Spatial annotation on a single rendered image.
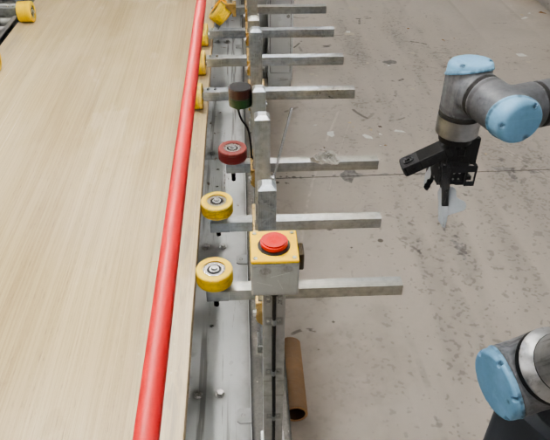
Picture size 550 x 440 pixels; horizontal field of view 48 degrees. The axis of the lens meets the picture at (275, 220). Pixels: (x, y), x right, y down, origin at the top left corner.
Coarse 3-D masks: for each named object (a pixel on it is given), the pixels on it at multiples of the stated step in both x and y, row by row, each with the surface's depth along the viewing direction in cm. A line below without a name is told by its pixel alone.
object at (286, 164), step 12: (336, 156) 178; (348, 156) 178; (360, 156) 178; (372, 156) 178; (228, 168) 175; (240, 168) 175; (288, 168) 176; (300, 168) 176; (312, 168) 177; (324, 168) 177; (336, 168) 177; (348, 168) 177; (360, 168) 177; (372, 168) 178
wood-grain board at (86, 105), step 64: (64, 0) 270; (128, 0) 271; (192, 0) 271; (64, 64) 217; (128, 64) 218; (0, 128) 181; (64, 128) 181; (128, 128) 182; (0, 192) 156; (64, 192) 156; (128, 192) 156; (192, 192) 156; (0, 256) 137; (64, 256) 137; (128, 256) 137; (192, 256) 137; (0, 320) 121; (64, 320) 122; (128, 320) 122; (192, 320) 123; (0, 384) 110; (64, 384) 110; (128, 384) 110
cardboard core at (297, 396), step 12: (288, 348) 222; (300, 348) 226; (288, 360) 218; (300, 360) 220; (288, 372) 214; (300, 372) 215; (288, 384) 210; (300, 384) 210; (288, 396) 206; (300, 396) 206; (300, 408) 203; (300, 420) 207
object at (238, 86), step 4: (232, 84) 158; (236, 84) 158; (240, 84) 158; (244, 84) 158; (248, 84) 158; (232, 88) 156; (236, 88) 156; (240, 88) 156; (244, 88) 156; (248, 88) 156; (240, 100) 157; (240, 116) 162; (244, 124) 163; (248, 128) 164; (248, 132) 165; (252, 156) 169
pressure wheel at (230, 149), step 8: (224, 144) 174; (232, 144) 174; (240, 144) 174; (224, 152) 170; (232, 152) 170; (240, 152) 170; (224, 160) 171; (232, 160) 170; (240, 160) 171; (232, 176) 178
